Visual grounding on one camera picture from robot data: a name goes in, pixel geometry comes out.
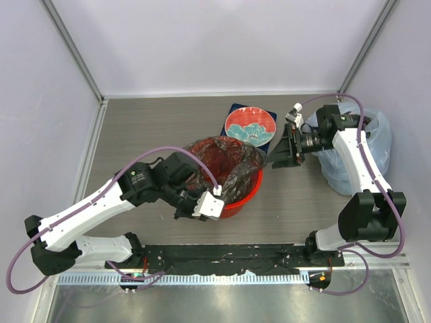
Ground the black plastic trash bag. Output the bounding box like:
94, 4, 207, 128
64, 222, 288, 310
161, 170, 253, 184
183, 135, 265, 205

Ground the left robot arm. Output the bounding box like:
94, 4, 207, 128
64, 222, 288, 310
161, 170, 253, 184
25, 151, 209, 276

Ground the white slotted cable duct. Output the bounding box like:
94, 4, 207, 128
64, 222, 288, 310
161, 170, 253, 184
57, 271, 309, 286

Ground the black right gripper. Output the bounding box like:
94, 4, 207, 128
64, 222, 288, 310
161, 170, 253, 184
267, 122, 335, 169

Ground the red patterned plate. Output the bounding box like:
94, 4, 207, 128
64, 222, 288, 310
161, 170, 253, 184
224, 106, 277, 149

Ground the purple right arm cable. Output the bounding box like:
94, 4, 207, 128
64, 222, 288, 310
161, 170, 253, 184
301, 93, 405, 296

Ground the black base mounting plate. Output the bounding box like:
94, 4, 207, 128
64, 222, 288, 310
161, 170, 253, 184
115, 244, 345, 276

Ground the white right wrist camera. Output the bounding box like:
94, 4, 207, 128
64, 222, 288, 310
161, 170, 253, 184
286, 102, 304, 128

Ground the blue plastic trash bag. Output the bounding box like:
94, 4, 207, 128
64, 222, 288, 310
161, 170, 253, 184
314, 109, 392, 195

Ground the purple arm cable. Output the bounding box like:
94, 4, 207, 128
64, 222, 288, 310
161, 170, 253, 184
301, 93, 405, 296
5, 145, 222, 295

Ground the red mesh trash bin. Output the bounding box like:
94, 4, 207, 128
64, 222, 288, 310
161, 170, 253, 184
184, 136, 264, 220

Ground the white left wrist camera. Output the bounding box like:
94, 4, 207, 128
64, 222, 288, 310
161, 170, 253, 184
192, 185, 225, 221

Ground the aluminium frame rail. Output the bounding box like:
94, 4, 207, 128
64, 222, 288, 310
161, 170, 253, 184
343, 252, 410, 270

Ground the blue place mat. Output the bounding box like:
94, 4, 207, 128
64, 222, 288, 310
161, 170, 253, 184
219, 102, 278, 156

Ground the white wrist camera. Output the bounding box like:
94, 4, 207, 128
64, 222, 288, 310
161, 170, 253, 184
192, 185, 225, 221
286, 102, 304, 128

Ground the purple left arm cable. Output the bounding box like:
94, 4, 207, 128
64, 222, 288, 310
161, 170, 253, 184
5, 145, 222, 295

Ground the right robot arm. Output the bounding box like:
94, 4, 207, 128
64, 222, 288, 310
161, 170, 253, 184
267, 103, 407, 266

